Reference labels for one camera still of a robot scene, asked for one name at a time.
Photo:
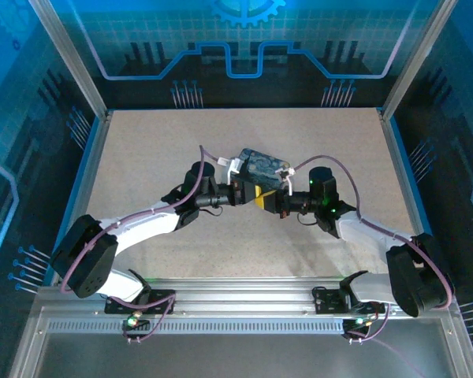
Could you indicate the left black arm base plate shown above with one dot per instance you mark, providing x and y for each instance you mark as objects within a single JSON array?
[{"x": 161, "y": 301}]

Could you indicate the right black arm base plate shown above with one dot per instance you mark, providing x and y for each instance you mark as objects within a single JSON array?
[{"x": 329, "y": 301}]

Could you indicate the starry night print mat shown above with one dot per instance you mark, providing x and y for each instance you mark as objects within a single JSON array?
[{"x": 260, "y": 169}]

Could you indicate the yellow padlock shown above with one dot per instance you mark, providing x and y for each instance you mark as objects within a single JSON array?
[{"x": 263, "y": 200}]

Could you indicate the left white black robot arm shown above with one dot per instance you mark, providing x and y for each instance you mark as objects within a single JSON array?
[{"x": 142, "y": 226}]

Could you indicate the grey metal tray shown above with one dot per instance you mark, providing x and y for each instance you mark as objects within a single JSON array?
[{"x": 236, "y": 354}]

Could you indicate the aluminium mounting rail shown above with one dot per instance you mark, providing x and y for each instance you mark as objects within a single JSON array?
[{"x": 244, "y": 293}]

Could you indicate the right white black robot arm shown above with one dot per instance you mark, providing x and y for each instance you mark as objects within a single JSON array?
[{"x": 372, "y": 232}]

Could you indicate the aluminium frame post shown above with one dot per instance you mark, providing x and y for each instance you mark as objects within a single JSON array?
[
  {"x": 416, "y": 59},
  {"x": 69, "y": 59}
]

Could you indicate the aluminium side rail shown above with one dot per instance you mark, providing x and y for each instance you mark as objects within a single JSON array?
[
  {"x": 84, "y": 189},
  {"x": 404, "y": 185}
]

